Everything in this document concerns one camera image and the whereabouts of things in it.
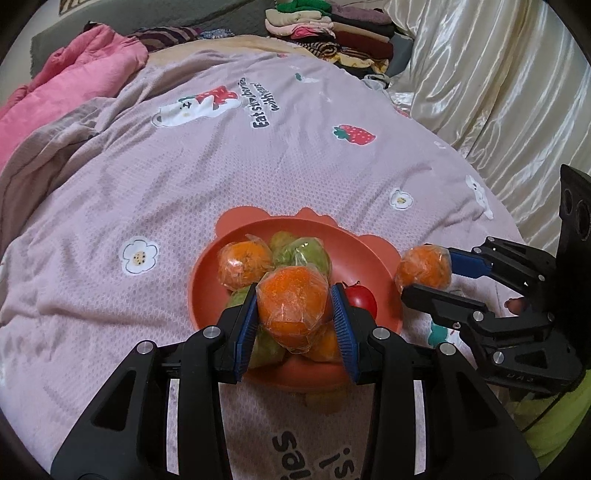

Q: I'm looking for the red tomato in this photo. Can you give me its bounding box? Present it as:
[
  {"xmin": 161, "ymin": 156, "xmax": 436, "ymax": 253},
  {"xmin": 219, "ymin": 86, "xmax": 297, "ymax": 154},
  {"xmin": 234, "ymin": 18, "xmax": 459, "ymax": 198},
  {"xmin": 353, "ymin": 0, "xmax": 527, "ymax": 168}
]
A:
[{"xmin": 344, "ymin": 282, "xmax": 379, "ymax": 319}]

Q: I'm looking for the plastic-wrapped orange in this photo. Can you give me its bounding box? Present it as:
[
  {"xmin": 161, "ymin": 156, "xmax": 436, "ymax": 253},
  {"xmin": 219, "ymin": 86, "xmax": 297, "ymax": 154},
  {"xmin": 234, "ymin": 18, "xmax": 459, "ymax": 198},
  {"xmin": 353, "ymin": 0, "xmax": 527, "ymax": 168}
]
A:
[
  {"xmin": 256, "ymin": 265, "xmax": 334, "ymax": 337},
  {"xmin": 394, "ymin": 246, "xmax": 453, "ymax": 291},
  {"xmin": 217, "ymin": 239, "xmax": 274, "ymax": 291},
  {"xmin": 302, "ymin": 320, "xmax": 343, "ymax": 363}
]

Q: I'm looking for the plastic-wrapped green apple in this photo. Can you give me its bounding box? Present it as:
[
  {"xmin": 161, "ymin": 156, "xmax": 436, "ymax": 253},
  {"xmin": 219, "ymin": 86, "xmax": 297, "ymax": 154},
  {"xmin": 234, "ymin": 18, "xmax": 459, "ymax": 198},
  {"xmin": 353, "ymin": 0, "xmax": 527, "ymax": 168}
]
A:
[
  {"xmin": 270, "ymin": 231, "xmax": 332, "ymax": 282},
  {"xmin": 225, "ymin": 286, "xmax": 289, "ymax": 370}
]

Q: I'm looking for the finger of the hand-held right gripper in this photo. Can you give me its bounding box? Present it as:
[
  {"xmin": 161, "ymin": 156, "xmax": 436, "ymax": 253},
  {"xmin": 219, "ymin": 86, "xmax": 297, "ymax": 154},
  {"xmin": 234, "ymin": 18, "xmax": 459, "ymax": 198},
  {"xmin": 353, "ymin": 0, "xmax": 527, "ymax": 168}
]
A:
[
  {"xmin": 449, "ymin": 237, "xmax": 559, "ymax": 296},
  {"xmin": 401, "ymin": 283, "xmax": 555, "ymax": 352}
]

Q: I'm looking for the orange bear-shaped plate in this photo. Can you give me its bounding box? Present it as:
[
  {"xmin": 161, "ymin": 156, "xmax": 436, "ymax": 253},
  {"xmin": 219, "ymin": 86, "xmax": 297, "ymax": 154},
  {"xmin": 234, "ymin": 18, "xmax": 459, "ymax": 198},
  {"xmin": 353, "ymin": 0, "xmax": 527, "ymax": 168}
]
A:
[{"xmin": 188, "ymin": 206, "xmax": 403, "ymax": 393}]

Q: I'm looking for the black cable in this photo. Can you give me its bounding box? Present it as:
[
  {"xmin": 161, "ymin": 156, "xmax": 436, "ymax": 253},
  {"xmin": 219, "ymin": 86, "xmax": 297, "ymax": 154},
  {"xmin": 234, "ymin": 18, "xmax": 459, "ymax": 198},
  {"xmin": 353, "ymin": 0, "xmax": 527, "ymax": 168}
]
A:
[{"xmin": 522, "ymin": 383, "xmax": 579, "ymax": 433}]

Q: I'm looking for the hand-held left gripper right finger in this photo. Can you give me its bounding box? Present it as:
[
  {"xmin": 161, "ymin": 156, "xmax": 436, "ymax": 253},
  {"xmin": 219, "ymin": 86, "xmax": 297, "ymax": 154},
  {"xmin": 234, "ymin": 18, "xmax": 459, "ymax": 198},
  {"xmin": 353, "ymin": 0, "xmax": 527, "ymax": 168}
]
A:
[{"xmin": 330, "ymin": 281, "xmax": 541, "ymax": 480}]

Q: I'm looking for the beige bed sheet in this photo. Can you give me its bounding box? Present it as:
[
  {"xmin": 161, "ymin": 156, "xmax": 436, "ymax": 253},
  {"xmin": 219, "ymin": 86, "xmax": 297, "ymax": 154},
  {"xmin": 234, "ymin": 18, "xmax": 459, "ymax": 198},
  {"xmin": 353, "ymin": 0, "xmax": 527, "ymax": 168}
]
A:
[{"xmin": 148, "ymin": 34, "xmax": 315, "ymax": 58}]

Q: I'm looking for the stack of folded clothes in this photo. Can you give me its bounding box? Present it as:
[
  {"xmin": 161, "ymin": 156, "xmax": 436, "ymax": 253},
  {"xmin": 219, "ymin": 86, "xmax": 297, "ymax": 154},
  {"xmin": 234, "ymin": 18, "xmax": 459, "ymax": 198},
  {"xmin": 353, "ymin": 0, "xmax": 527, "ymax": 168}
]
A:
[{"xmin": 264, "ymin": 0, "xmax": 395, "ymax": 75}]

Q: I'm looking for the pink printed blanket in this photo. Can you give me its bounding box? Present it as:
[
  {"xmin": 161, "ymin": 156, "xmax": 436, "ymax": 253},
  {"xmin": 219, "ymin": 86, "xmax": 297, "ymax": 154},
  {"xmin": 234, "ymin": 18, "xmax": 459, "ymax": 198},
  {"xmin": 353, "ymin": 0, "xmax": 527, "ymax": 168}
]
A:
[{"xmin": 0, "ymin": 48, "xmax": 527, "ymax": 480}]

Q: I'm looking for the cream satin curtain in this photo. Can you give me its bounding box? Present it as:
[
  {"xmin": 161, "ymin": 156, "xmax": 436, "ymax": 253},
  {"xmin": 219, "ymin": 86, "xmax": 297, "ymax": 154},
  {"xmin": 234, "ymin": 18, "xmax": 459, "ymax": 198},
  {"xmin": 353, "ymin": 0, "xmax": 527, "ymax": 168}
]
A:
[{"xmin": 383, "ymin": 0, "xmax": 591, "ymax": 252}]

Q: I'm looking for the pink quilt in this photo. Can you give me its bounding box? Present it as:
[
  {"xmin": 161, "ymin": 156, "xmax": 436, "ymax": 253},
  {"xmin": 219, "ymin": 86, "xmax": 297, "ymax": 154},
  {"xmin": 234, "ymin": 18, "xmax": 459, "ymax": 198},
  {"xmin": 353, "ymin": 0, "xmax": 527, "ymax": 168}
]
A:
[{"xmin": 0, "ymin": 24, "xmax": 149, "ymax": 160}]

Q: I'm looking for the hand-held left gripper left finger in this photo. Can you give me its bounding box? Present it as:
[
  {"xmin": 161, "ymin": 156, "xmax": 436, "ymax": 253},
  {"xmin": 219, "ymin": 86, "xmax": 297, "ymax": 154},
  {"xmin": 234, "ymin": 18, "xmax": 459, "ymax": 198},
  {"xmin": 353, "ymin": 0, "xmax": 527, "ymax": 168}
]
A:
[{"xmin": 50, "ymin": 282, "xmax": 260, "ymax": 480}]

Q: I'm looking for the dark striped cloth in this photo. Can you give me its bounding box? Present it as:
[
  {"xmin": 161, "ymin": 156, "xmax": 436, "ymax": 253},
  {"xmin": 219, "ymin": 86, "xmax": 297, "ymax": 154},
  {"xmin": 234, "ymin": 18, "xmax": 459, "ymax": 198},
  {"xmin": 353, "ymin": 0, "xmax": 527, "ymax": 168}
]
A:
[{"xmin": 127, "ymin": 25, "xmax": 204, "ymax": 51}]

